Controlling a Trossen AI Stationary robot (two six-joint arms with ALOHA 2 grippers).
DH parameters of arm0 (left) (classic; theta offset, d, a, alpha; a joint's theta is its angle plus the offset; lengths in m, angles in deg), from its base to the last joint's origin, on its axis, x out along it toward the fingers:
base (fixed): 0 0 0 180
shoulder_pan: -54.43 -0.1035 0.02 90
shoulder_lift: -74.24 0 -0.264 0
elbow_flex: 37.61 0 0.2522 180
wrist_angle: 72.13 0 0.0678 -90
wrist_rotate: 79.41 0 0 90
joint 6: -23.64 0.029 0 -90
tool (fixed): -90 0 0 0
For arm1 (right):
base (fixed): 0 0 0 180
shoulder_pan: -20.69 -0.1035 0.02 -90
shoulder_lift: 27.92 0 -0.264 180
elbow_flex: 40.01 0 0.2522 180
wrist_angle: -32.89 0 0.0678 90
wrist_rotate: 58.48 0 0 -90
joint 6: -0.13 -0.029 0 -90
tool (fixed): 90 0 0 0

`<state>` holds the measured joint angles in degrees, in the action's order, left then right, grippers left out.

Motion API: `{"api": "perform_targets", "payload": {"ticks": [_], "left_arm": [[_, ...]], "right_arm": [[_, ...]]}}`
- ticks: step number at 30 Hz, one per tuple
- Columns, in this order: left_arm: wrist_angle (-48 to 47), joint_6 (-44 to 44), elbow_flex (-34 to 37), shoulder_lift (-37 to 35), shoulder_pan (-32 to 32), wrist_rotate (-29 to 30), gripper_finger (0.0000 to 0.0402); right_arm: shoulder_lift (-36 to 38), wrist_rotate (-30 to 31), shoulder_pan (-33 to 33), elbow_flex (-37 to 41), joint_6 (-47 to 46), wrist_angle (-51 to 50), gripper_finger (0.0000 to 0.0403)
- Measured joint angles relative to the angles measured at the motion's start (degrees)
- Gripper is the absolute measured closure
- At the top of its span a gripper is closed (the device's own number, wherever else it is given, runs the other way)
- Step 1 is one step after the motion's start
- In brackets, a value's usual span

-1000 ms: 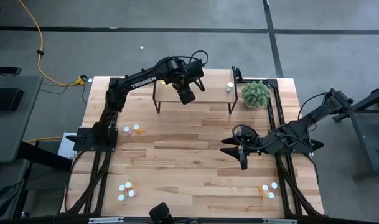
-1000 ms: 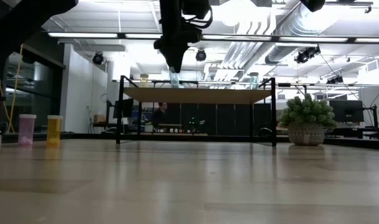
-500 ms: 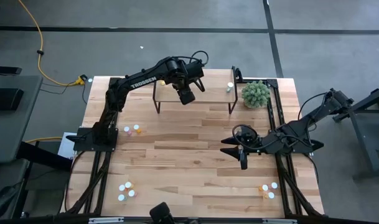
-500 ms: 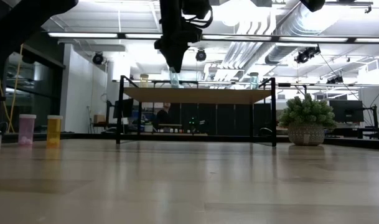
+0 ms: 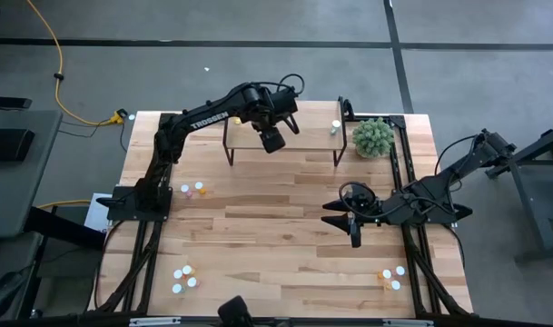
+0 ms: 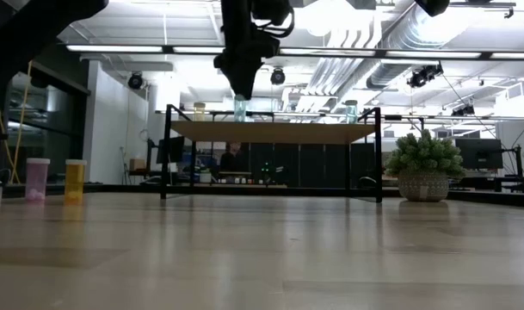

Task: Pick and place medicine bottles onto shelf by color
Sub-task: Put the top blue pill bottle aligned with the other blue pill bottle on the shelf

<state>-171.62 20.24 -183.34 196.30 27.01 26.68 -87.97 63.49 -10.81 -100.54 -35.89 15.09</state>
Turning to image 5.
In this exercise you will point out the teal medicine bottle white cap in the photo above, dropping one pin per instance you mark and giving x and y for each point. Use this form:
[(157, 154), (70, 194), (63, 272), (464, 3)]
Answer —
[(177, 288), (335, 123)]

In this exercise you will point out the pink medicine bottle white cap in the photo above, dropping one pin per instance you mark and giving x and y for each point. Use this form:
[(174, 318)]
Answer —
[(192, 282), (184, 188), (400, 270)]

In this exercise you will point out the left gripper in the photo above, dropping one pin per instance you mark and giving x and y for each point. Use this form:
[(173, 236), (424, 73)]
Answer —
[(276, 104)]

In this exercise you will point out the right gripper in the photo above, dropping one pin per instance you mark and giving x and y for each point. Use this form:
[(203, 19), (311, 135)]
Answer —
[(367, 206)]

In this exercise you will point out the black desk leg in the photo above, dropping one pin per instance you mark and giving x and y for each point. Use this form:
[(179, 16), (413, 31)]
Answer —
[(62, 229)]

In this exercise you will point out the black flat bar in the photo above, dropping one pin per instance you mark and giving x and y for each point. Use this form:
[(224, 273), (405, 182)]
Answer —
[(8, 102)]

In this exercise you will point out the green potted plant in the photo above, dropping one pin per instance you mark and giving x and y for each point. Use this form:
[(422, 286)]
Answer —
[(373, 137)]

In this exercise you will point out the silver metal bracket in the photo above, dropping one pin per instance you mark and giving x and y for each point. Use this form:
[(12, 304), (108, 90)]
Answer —
[(407, 323), (153, 322)]

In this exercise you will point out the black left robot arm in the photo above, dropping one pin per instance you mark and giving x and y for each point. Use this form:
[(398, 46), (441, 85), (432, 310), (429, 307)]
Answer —
[(203, 119)]

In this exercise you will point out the grey office desk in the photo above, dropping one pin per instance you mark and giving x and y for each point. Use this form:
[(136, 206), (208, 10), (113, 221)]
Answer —
[(22, 191)]

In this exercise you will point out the black metal stand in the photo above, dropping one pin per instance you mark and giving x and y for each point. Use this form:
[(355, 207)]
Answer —
[(530, 206)]

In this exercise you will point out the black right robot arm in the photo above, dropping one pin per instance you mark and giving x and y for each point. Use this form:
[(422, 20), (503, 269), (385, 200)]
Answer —
[(439, 186)]

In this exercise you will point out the white paper sheet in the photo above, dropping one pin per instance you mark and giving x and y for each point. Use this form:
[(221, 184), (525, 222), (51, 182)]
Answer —
[(94, 218)]

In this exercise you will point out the yellow medicine bottle white cap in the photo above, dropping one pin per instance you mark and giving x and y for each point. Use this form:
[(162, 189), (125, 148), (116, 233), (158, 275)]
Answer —
[(187, 270), (395, 284), (237, 121)]

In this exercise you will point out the black aluminium frame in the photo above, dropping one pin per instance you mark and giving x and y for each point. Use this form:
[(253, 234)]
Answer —
[(397, 121)]

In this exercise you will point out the black device blue light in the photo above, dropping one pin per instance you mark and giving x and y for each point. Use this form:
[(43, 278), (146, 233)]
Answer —
[(6, 290)]

